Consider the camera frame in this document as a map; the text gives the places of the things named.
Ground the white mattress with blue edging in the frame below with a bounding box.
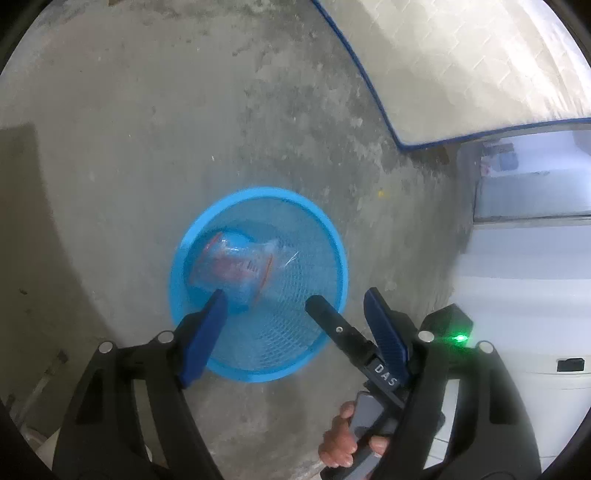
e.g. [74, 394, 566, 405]
[311, 0, 591, 153]

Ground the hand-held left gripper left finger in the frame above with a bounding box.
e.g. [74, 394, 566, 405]
[52, 290, 228, 480]

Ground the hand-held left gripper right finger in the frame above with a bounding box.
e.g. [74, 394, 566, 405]
[363, 287, 542, 480]

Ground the person's right hand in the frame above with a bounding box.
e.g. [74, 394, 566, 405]
[318, 401, 389, 469]

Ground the clear printed plastic wrapper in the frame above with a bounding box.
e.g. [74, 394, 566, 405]
[187, 230, 298, 315]

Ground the blue mesh plastic basket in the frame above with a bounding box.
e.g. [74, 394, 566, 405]
[168, 186, 349, 384]

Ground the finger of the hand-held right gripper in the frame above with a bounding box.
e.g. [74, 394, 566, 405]
[305, 295, 377, 370]

